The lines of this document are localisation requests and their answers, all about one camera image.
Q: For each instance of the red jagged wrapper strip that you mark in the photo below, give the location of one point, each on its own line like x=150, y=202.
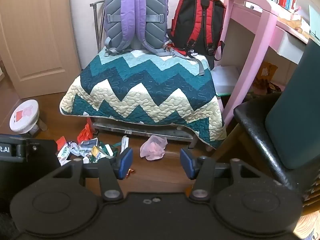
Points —
x=60, y=143

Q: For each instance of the white round stool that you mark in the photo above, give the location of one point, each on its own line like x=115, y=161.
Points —
x=23, y=115

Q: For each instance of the purple grey backpack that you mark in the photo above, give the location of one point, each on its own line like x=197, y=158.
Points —
x=135, y=12

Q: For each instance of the small orange wrapper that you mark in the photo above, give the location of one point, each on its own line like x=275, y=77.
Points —
x=130, y=173

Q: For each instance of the wooden chair black seat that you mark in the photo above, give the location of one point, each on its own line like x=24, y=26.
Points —
x=255, y=130

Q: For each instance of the pile of wrappers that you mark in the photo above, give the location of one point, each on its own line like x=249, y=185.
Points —
x=82, y=150

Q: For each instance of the red black backpack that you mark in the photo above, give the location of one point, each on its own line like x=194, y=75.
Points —
x=197, y=17

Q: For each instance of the orange snack bag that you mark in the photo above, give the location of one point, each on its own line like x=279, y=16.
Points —
x=266, y=73

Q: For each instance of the beige wooden door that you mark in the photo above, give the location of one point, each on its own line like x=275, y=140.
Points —
x=37, y=35

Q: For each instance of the red wrapper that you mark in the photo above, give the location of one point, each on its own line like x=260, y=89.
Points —
x=85, y=133

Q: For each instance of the teal zigzag quilted blanket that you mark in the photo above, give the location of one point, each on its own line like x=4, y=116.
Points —
x=140, y=90

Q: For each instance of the stack of white papers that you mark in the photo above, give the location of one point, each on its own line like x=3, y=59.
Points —
x=226, y=80

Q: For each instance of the pink plastic bag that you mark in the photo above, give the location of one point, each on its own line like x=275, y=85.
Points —
x=153, y=148

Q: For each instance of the pink desk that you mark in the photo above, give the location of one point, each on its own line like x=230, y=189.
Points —
x=265, y=20

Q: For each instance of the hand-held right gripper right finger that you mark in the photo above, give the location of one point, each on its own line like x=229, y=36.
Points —
x=187, y=162

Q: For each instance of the metal rack frame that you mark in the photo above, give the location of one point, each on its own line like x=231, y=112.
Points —
x=140, y=132

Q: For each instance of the dark snack bag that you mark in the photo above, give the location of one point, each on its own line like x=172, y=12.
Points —
x=273, y=87

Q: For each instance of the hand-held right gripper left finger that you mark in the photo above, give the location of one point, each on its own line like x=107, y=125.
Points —
x=126, y=161

